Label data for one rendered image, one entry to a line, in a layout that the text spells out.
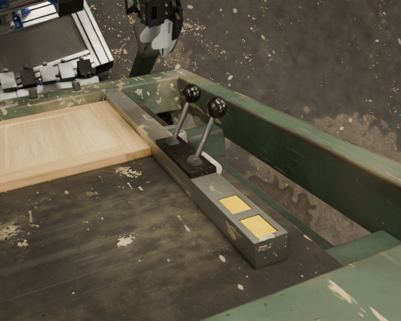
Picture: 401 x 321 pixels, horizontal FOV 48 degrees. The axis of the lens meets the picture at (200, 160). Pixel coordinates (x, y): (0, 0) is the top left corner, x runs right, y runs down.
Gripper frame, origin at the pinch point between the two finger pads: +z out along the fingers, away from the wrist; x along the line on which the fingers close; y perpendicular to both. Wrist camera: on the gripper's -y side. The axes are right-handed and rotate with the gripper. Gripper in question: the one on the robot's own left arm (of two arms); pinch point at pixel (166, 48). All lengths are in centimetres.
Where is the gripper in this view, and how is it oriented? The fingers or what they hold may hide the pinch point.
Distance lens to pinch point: 98.1
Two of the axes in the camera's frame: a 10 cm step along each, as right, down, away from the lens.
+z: -0.4, 7.1, 7.0
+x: 7.0, 5.2, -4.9
